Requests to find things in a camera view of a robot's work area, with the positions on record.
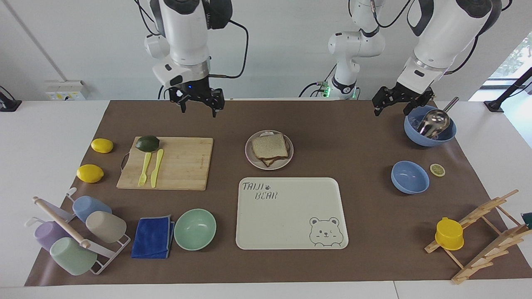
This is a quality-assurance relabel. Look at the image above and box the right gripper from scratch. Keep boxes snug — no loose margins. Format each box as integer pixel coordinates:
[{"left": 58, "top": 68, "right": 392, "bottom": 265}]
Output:
[{"left": 168, "top": 76, "right": 226, "bottom": 118}]

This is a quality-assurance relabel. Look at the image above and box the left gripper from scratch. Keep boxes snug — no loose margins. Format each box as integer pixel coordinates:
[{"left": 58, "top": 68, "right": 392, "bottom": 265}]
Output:
[{"left": 372, "top": 82, "right": 435, "bottom": 117}]

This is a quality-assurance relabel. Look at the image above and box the round grey plate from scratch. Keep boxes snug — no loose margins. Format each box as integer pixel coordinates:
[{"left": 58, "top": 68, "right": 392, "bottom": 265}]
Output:
[{"left": 244, "top": 130, "right": 294, "bottom": 171}]

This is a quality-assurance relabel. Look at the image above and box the silver metal ladle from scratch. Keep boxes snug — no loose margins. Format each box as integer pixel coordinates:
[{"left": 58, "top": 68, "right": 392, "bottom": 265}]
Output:
[{"left": 417, "top": 96, "right": 460, "bottom": 140}]

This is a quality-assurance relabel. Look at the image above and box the large blue bowl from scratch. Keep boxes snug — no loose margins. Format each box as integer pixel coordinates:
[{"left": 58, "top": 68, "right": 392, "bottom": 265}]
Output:
[{"left": 404, "top": 105, "right": 457, "bottom": 147}]

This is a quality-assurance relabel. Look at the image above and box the wooden cutting board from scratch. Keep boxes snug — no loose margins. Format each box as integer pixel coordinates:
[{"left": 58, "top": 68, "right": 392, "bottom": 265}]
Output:
[{"left": 116, "top": 137, "right": 214, "bottom": 191}]

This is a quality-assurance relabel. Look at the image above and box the dark green lime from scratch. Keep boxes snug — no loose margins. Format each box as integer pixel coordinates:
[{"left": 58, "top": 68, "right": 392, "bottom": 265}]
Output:
[{"left": 135, "top": 135, "right": 160, "bottom": 153}]

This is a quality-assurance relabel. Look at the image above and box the small blue bowl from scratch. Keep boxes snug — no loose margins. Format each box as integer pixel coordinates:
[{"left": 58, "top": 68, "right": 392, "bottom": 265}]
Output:
[{"left": 391, "top": 161, "right": 430, "bottom": 195}]

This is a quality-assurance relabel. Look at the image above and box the yellow-green plastic knife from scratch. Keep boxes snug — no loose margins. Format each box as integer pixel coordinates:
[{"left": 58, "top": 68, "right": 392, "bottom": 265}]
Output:
[{"left": 150, "top": 149, "right": 165, "bottom": 189}]

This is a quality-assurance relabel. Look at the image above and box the bread slice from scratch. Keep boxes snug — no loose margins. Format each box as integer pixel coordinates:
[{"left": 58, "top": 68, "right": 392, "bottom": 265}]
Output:
[
  {"left": 261, "top": 154, "right": 290, "bottom": 168},
  {"left": 251, "top": 132, "right": 288, "bottom": 159}
]

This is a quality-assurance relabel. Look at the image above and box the yellow-green plastic fork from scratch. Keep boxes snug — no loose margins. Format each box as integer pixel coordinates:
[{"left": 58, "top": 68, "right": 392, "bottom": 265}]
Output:
[{"left": 138, "top": 152, "right": 153, "bottom": 187}]

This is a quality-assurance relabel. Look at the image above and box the black stand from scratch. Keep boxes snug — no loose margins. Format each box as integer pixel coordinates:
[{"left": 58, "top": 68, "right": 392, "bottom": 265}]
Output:
[
  {"left": 483, "top": 67, "right": 532, "bottom": 113},
  {"left": 0, "top": 85, "right": 22, "bottom": 113}
]

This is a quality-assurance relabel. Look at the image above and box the yellow lemon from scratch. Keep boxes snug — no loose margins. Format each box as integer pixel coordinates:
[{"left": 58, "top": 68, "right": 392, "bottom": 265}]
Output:
[
  {"left": 91, "top": 138, "right": 114, "bottom": 154},
  {"left": 76, "top": 164, "right": 105, "bottom": 184}
]

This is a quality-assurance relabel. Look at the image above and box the light green bowl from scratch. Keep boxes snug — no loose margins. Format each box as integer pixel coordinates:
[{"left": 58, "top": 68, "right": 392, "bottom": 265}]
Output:
[{"left": 174, "top": 208, "right": 217, "bottom": 251}]

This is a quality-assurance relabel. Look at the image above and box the yellow plastic cup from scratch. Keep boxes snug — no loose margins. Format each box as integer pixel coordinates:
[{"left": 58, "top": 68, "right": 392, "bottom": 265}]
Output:
[{"left": 435, "top": 217, "right": 465, "bottom": 251}]

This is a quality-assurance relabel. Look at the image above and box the cream tray with bear print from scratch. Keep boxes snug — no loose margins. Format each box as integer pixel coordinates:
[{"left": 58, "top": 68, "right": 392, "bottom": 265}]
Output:
[{"left": 236, "top": 177, "right": 349, "bottom": 250}]

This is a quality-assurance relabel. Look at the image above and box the blue folded cloth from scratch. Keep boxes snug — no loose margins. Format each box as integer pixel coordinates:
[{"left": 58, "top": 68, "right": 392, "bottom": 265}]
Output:
[{"left": 131, "top": 215, "right": 175, "bottom": 260}]

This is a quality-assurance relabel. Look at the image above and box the blue plastic cup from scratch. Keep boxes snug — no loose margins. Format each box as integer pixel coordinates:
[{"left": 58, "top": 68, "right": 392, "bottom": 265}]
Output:
[{"left": 72, "top": 195, "right": 113, "bottom": 223}]

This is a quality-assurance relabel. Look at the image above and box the beige plastic cup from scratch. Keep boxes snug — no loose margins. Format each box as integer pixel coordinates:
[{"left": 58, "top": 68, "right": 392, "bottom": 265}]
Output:
[{"left": 85, "top": 211, "right": 127, "bottom": 244}]

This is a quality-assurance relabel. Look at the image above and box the wooden dish rack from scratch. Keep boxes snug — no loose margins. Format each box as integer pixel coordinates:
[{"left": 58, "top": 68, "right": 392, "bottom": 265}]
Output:
[{"left": 424, "top": 189, "right": 532, "bottom": 285}]

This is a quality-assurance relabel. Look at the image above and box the white cup rack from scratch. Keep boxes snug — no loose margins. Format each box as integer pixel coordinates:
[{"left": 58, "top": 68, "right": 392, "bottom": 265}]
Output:
[{"left": 25, "top": 187, "right": 132, "bottom": 276}]

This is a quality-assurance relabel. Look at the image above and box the light green plastic cup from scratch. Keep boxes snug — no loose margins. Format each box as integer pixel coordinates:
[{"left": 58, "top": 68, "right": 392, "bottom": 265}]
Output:
[{"left": 49, "top": 237, "right": 98, "bottom": 276}]

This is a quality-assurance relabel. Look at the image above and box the purple plastic cup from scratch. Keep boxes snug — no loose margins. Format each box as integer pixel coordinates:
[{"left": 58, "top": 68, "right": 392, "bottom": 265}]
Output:
[{"left": 34, "top": 221, "right": 70, "bottom": 252}]

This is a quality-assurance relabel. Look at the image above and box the black cable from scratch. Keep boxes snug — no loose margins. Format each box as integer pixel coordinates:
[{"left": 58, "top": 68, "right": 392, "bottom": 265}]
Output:
[
  {"left": 444, "top": 35, "right": 480, "bottom": 76},
  {"left": 298, "top": 64, "right": 338, "bottom": 98},
  {"left": 208, "top": 18, "right": 249, "bottom": 80},
  {"left": 133, "top": 0, "right": 162, "bottom": 37}
]

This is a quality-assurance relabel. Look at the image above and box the white wall socket box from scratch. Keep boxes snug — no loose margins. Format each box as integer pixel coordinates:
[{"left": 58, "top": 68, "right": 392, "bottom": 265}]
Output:
[{"left": 44, "top": 80, "right": 90, "bottom": 101}]

